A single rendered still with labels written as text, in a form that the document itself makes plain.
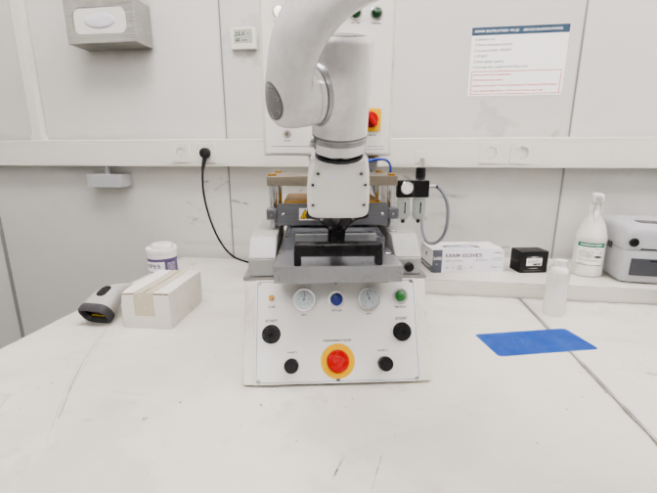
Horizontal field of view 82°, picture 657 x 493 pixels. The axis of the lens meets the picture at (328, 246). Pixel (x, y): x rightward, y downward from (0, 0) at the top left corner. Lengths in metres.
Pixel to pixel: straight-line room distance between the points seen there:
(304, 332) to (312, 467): 0.23
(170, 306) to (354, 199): 0.54
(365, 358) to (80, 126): 1.49
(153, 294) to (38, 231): 1.15
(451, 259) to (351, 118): 0.77
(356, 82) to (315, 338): 0.43
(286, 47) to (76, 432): 0.61
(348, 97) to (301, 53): 0.10
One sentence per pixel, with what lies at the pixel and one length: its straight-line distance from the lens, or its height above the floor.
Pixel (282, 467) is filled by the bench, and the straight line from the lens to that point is 0.58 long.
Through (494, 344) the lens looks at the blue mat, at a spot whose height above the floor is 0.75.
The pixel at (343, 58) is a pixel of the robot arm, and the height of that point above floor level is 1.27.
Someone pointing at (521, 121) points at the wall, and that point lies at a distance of 1.49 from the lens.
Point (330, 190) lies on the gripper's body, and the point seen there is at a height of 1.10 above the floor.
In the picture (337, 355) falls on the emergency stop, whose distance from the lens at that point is 0.70.
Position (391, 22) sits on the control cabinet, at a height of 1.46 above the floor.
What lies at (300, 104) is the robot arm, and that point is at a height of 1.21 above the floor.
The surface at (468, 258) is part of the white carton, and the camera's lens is 1.25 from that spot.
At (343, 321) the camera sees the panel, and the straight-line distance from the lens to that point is 0.71.
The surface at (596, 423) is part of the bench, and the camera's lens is 0.77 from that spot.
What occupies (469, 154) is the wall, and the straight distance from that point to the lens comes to 1.40.
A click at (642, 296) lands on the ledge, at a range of 1.37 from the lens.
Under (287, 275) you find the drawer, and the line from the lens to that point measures 0.64.
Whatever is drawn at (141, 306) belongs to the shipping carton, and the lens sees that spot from 1.00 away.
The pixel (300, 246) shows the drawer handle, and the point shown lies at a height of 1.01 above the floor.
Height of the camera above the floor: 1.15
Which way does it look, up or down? 13 degrees down
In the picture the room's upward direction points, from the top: straight up
